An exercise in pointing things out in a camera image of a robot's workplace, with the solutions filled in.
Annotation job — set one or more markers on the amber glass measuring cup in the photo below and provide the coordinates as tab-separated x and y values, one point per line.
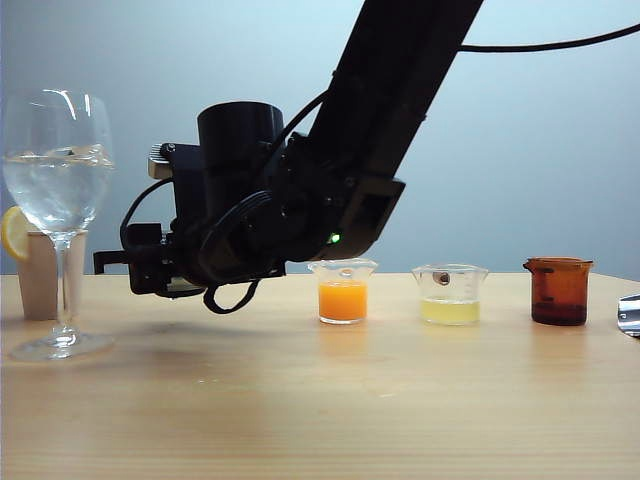
557	295

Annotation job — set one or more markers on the yellow lemon slice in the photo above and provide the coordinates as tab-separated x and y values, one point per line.
14	235

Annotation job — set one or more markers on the clear stemmed wine glass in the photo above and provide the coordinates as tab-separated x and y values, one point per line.
55	200

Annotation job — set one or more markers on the shiny silver metal object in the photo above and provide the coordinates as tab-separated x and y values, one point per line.
630	315

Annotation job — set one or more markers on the clear measuring cup yellow liquid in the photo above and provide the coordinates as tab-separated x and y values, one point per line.
450	312

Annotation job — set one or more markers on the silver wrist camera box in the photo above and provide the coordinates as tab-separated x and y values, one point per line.
159	162

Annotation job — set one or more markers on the beige paper cup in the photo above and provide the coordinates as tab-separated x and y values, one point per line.
37	280

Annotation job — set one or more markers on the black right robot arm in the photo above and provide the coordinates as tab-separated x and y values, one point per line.
400	100

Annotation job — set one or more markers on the clear ice cube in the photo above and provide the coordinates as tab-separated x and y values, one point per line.
80	152

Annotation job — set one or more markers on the clear measuring cup orange juice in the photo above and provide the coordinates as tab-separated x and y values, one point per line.
342	300

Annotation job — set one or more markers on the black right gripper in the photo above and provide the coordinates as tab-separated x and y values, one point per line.
185	190

